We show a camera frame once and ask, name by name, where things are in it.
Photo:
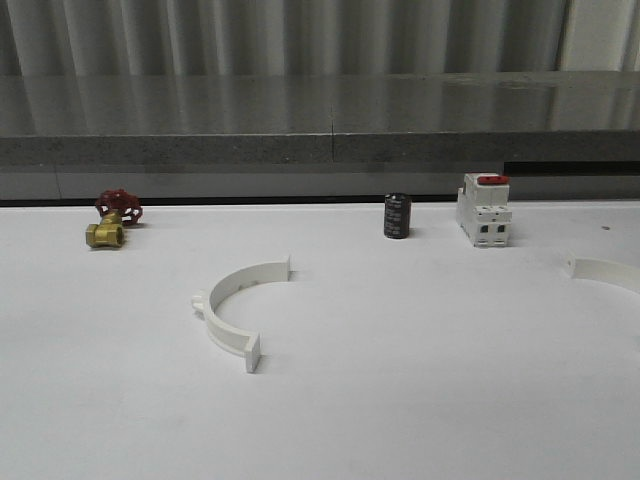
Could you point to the grey stone counter shelf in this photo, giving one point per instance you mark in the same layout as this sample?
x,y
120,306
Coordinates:
x,y
441,121

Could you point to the black cylindrical capacitor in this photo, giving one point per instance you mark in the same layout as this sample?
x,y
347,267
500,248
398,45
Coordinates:
x,y
397,214

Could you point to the brass valve red handwheel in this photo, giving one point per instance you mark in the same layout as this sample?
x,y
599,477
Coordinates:
x,y
117,208

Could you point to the white half pipe clamp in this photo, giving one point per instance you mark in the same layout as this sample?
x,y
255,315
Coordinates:
x,y
622,275
234,340

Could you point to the white circuit breaker red switch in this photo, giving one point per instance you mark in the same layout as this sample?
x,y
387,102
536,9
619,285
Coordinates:
x,y
482,209

